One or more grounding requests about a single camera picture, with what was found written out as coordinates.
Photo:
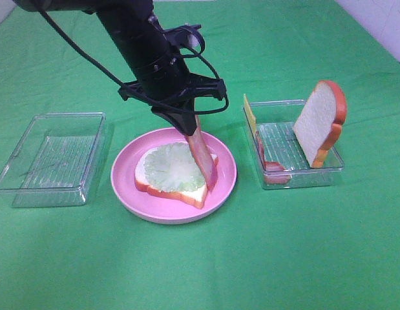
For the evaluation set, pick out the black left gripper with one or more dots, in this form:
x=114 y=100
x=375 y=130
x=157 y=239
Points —
x=165 y=83

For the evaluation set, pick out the toy lettuce leaf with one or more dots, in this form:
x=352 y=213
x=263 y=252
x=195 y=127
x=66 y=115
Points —
x=172 y=168

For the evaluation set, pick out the toy bacon strip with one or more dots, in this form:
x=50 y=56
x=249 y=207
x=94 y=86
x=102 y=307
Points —
x=271 y=168
x=202 y=155

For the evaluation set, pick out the yellow toy cheese slice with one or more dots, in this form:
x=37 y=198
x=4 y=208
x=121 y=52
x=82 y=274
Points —
x=250 y=115

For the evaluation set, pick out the toy bread slice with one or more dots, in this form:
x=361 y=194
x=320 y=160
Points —
x=319 y=125
x=195 y=198

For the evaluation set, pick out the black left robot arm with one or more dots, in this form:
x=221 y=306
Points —
x=132 y=26

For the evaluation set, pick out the pink round plate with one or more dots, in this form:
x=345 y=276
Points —
x=163 y=210

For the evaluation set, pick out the right clear plastic container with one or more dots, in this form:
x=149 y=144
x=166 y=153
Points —
x=275 y=120

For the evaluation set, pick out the clear plastic container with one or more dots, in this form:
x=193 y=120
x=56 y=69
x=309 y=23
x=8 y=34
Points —
x=55 y=160
x=275 y=120

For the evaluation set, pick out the left clear plastic container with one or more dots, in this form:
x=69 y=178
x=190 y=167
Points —
x=55 y=160

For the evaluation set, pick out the green tablecloth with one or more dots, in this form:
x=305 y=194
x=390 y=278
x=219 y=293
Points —
x=335 y=247

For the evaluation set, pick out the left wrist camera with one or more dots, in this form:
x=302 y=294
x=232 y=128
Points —
x=186 y=36

